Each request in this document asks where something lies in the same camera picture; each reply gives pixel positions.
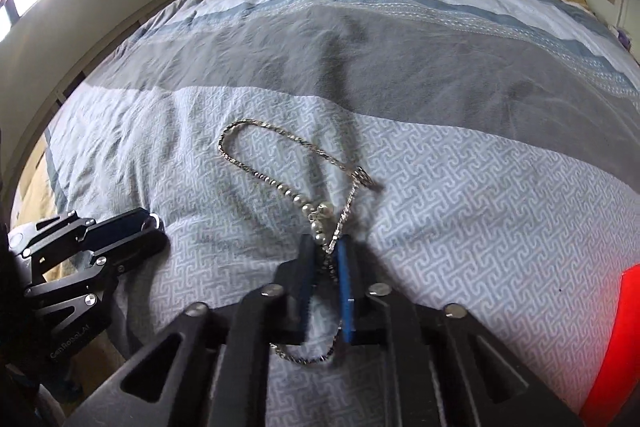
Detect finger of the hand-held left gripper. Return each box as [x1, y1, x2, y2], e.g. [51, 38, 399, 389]
[24, 227, 170, 308]
[9, 207, 162, 260]

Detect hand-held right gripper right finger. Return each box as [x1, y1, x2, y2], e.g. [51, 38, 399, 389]
[336, 237, 587, 427]

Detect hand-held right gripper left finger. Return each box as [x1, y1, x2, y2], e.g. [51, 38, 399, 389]
[62, 234, 319, 427]

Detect beaded silver chain bracelet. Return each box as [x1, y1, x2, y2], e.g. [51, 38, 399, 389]
[218, 119, 386, 365]

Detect red cardboard box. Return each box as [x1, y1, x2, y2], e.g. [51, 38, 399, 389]
[580, 264, 640, 419]

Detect striped duvet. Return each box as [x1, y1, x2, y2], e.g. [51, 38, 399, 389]
[12, 0, 640, 413]

